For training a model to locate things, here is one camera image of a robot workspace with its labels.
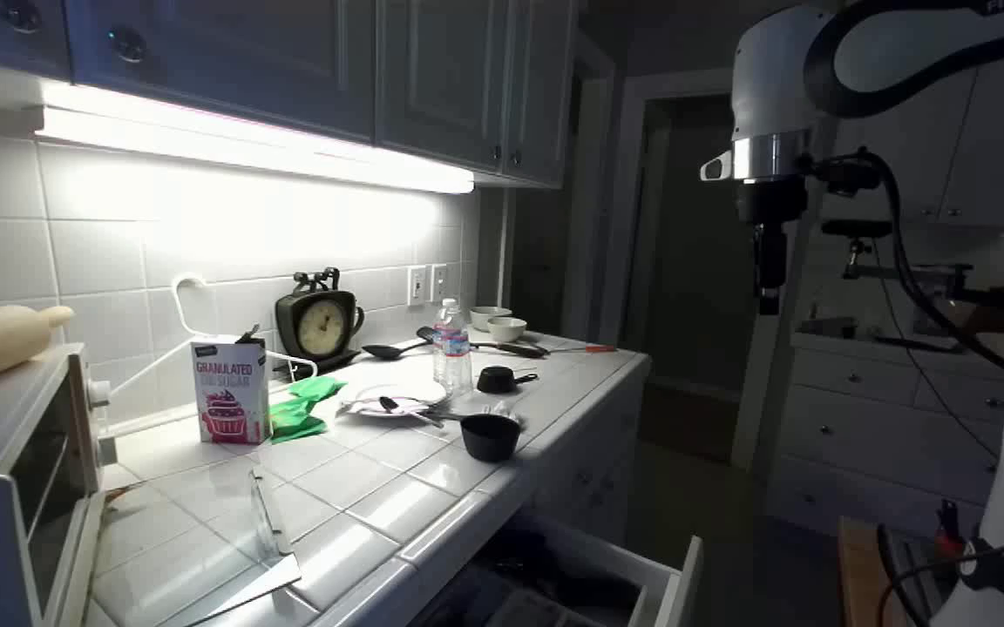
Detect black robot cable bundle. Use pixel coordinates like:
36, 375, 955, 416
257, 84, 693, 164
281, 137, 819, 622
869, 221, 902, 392
860, 151, 1004, 627

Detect white door frame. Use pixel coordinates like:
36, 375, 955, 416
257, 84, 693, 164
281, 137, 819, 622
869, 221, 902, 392
601, 65, 787, 474

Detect green cloth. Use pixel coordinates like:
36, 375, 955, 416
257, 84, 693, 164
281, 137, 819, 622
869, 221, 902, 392
264, 373, 349, 442

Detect small black handled pan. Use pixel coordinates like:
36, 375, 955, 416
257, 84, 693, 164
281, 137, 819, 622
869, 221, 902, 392
473, 361, 539, 397

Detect white upper cabinets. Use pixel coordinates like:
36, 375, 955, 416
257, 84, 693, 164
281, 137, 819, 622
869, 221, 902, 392
0, 0, 584, 187

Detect white cabinets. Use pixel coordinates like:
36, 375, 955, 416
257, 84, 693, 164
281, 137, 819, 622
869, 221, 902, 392
324, 359, 656, 627
0, 0, 584, 187

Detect wooden robot cart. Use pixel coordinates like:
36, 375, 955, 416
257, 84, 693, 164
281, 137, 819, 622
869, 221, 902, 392
833, 512, 947, 627

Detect white plate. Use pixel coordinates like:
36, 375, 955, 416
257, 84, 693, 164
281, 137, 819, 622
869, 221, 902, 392
334, 380, 455, 427

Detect black ladle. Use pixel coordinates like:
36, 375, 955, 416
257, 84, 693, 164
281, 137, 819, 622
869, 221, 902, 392
358, 331, 436, 367

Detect clear plastic water bottle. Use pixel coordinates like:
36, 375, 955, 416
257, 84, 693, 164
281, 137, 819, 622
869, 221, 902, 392
429, 295, 477, 397

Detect under-cabinet light strip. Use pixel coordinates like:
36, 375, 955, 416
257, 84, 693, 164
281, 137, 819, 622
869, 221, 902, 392
32, 75, 480, 199

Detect white toaster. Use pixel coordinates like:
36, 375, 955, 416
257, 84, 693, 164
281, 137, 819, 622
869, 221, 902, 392
271, 264, 369, 375

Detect metal spoon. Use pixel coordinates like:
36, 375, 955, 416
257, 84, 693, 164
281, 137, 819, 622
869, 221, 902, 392
373, 392, 444, 425

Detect white drawer cabinet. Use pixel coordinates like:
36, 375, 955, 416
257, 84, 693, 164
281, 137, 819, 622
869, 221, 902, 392
761, 329, 1004, 543

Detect open white drawer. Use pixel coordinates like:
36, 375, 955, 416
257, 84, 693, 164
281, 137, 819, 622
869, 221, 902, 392
405, 512, 709, 627

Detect metal turner blade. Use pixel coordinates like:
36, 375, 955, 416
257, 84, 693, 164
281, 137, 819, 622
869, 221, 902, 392
185, 551, 306, 627

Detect orange handled knife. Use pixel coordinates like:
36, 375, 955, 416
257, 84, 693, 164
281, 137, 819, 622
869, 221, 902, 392
547, 337, 622, 354

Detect pink white carton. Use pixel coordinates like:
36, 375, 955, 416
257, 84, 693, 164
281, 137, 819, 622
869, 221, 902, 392
188, 323, 277, 448

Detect white ceramic bowl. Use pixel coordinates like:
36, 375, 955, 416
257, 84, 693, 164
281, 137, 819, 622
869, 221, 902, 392
484, 312, 529, 348
468, 303, 516, 336

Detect small black pot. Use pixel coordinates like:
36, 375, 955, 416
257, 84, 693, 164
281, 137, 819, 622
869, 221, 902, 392
457, 412, 528, 468

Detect grey cutlery organizer tray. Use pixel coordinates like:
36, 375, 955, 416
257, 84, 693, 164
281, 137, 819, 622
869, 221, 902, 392
480, 554, 649, 627

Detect metal tongs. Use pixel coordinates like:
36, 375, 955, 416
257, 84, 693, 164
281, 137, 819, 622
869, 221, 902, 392
248, 468, 298, 561

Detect white lower cabinets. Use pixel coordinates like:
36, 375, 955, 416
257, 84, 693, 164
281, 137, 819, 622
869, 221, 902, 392
324, 359, 656, 627

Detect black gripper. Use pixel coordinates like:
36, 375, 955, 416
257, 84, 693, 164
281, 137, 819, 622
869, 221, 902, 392
737, 174, 817, 318

